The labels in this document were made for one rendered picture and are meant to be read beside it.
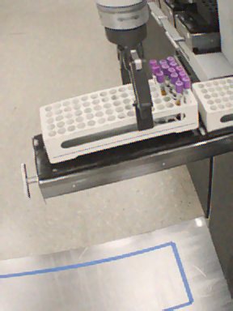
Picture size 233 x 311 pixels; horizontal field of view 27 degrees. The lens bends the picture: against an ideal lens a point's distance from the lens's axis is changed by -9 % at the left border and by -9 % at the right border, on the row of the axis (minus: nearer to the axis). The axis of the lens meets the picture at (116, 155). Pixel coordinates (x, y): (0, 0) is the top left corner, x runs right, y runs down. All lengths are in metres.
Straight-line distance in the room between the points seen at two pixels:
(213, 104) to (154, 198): 0.99
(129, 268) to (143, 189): 1.18
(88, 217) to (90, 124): 1.00
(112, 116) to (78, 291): 0.35
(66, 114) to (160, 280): 0.38
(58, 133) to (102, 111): 0.09
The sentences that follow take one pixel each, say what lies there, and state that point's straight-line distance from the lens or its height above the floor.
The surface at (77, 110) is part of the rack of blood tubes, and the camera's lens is 0.97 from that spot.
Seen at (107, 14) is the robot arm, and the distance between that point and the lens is 0.80.
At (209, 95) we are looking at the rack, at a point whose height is 0.86.
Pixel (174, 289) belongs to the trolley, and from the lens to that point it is 0.78.
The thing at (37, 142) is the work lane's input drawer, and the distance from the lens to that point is 1.04.
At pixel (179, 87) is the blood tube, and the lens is 0.91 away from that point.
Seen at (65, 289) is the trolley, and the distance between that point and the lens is 0.81.
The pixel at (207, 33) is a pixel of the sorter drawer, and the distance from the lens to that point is 1.34.
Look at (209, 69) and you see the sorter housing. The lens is 1.31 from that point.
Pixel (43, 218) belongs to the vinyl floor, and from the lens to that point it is 1.96.
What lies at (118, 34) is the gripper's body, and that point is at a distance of 0.83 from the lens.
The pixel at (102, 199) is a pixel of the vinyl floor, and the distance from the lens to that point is 1.96.
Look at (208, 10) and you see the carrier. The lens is 1.33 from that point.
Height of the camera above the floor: 1.52
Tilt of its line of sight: 46 degrees down
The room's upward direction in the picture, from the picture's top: 10 degrees counter-clockwise
